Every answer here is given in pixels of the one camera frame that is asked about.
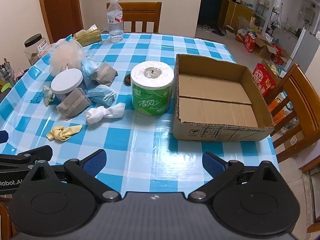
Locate grey face mask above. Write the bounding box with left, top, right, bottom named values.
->
left=56, top=88, right=93, bottom=120
left=90, top=61, right=119, bottom=86

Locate red snack carton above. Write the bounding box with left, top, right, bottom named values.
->
left=252, top=63, right=277, bottom=97

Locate wall water heater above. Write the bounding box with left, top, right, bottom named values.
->
left=303, top=5, right=316, bottom=28

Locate blue white checkered tablecloth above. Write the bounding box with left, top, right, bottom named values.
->
left=0, top=32, right=279, bottom=193

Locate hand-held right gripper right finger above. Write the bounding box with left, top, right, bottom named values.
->
left=187, top=151, right=278, bottom=204

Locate wooden dining chair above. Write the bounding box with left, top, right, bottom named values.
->
left=106, top=1, right=162, bottom=34
left=263, top=63, right=320, bottom=163

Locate red gift box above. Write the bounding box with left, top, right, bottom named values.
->
left=243, top=32, right=258, bottom=53

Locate knotted yellow cloth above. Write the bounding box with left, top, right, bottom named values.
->
left=46, top=124, right=83, bottom=142

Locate white refrigerator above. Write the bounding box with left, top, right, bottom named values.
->
left=290, top=27, right=320, bottom=73

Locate clear plastic water bottle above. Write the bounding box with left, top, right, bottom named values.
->
left=107, top=0, right=125, bottom=43

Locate open brown cardboard carton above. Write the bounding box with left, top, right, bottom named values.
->
left=255, top=33, right=278, bottom=59

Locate brown wooden door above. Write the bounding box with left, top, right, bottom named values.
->
left=37, top=0, right=84, bottom=44

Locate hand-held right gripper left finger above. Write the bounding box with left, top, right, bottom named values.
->
left=30, top=149, right=122, bottom=204

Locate blue face mask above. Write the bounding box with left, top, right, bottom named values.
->
left=86, top=84, right=117, bottom=106
left=81, top=55, right=101, bottom=81

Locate black lid clear jar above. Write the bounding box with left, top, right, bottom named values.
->
left=24, top=33, right=48, bottom=66

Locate floral fabric sachet with tassel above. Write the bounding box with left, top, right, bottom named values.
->
left=30, top=85, right=56, bottom=106

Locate yellow green tissue box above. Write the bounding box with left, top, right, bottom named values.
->
left=72, top=24, right=103, bottom=47

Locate cardboard box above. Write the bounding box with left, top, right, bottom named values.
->
left=172, top=53, right=275, bottom=142

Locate pen holder with pens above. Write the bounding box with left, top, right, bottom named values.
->
left=0, top=58, right=17, bottom=91

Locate yellow wooden cabinet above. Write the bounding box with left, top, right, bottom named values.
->
left=220, top=0, right=256, bottom=31

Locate white lid plastic jar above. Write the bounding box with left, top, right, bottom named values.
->
left=51, top=68, right=84, bottom=102

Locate peach mesh bath loofah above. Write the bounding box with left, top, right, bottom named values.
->
left=48, top=38, right=86, bottom=76

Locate green wrapped toilet paper roll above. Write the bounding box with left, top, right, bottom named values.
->
left=130, top=61, right=175, bottom=116

